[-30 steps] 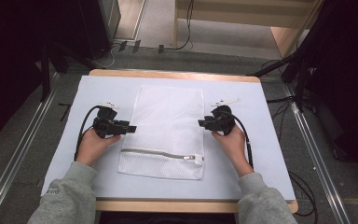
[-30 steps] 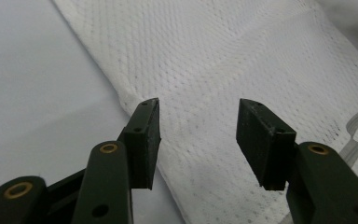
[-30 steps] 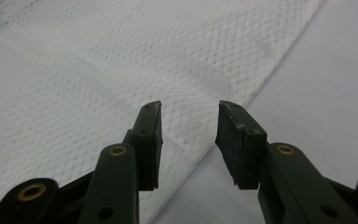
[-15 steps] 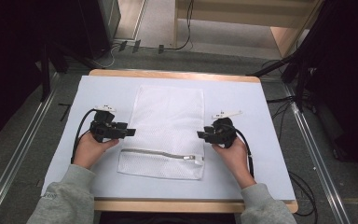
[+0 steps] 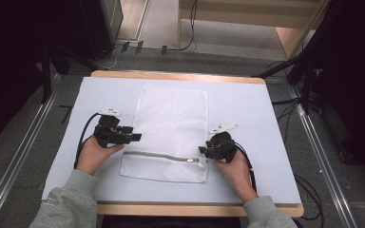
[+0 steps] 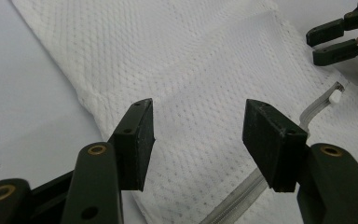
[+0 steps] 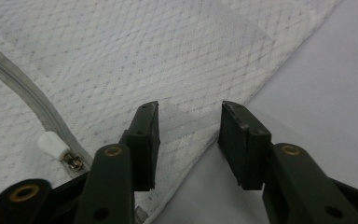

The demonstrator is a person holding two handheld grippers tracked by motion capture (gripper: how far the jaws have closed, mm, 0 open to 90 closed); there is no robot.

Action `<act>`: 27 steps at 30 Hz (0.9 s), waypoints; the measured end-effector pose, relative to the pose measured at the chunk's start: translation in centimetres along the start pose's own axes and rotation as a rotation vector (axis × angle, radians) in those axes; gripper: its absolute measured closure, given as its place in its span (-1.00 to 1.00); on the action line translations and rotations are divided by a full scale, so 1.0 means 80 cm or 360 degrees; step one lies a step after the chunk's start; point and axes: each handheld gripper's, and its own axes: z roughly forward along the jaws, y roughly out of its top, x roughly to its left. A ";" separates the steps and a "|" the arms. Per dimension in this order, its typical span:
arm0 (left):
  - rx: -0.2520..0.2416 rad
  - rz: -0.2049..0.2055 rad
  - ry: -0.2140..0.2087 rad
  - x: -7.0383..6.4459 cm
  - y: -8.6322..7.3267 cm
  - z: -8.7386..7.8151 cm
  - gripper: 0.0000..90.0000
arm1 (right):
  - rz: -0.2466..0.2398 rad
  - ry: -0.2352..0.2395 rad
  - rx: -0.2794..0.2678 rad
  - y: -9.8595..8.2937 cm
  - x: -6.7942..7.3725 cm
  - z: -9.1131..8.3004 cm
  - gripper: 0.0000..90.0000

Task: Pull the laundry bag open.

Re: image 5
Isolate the light wooden furniture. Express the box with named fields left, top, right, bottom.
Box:
left=176, top=0, right=331, bottom=60

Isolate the white mesh laundry bag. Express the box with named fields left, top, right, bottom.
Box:
left=119, top=86, right=210, bottom=184

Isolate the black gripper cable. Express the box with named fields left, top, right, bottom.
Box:
left=73, top=112, right=102, bottom=170
left=231, top=141, right=259, bottom=193

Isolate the black tripod stand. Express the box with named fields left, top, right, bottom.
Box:
left=251, top=0, right=346, bottom=115

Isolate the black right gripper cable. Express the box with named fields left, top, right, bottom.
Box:
left=231, top=141, right=259, bottom=193

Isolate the black metal stand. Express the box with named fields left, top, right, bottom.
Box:
left=40, top=44, right=54, bottom=105

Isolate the metal floor rail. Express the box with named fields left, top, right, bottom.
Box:
left=287, top=85, right=359, bottom=228
left=0, top=73, right=62, bottom=228

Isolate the wooden table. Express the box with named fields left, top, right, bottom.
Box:
left=40, top=69, right=305, bottom=219

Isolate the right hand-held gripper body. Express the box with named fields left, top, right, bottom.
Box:
left=206, top=123, right=240, bottom=164

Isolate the person's right hand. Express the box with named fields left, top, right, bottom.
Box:
left=214, top=150, right=252, bottom=193

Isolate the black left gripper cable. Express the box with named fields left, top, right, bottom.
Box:
left=73, top=112, right=102, bottom=170

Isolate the black looped floor cable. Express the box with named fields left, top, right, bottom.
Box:
left=294, top=173, right=325, bottom=221

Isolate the black floor cable bundle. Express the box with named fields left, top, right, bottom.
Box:
left=271, top=97, right=302, bottom=142

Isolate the person's left hand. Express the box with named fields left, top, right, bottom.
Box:
left=75, top=136, right=125, bottom=177

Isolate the dark cabinet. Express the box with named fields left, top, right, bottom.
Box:
left=78, top=0, right=125, bottom=61

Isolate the black hanging cable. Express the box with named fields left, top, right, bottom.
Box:
left=161, top=0, right=200, bottom=55

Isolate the white table mat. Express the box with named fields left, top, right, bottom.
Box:
left=41, top=76, right=302, bottom=205

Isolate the dark curtain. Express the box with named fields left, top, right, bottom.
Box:
left=310, top=0, right=365, bottom=188
left=0, top=0, right=86, bottom=152

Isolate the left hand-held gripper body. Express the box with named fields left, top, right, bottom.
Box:
left=93, top=107, right=133, bottom=149

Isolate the white floor cable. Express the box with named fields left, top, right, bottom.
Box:
left=98, top=46, right=123, bottom=70

